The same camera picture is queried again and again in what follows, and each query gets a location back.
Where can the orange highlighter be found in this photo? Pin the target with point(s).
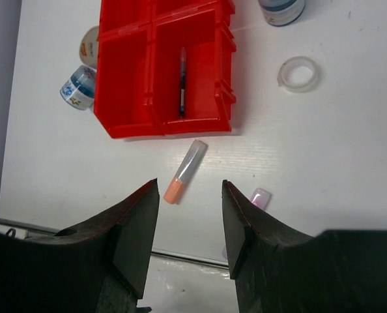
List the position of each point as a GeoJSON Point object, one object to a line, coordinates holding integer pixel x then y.
{"type": "Point", "coordinates": [185, 172]}

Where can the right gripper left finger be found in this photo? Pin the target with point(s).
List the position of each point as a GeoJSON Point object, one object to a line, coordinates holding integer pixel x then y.
{"type": "Point", "coordinates": [98, 265]}

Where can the blue pen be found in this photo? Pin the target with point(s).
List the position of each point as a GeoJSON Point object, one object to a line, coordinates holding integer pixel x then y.
{"type": "Point", "coordinates": [182, 81]}

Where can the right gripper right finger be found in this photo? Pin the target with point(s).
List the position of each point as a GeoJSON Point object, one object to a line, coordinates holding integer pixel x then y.
{"type": "Point", "coordinates": [279, 269]}

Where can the clear tape roll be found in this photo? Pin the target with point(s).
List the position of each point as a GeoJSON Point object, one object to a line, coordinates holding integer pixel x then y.
{"type": "Point", "coordinates": [299, 74]}

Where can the blue white tape roll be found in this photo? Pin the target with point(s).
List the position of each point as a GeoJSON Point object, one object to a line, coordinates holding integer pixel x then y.
{"type": "Point", "coordinates": [79, 89]}

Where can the purple highlighter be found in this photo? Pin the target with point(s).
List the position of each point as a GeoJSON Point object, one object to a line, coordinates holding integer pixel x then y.
{"type": "Point", "coordinates": [260, 198]}

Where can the red four-compartment tray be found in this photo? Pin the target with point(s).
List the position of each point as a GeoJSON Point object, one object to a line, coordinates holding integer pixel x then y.
{"type": "Point", "coordinates": [138, 70]}

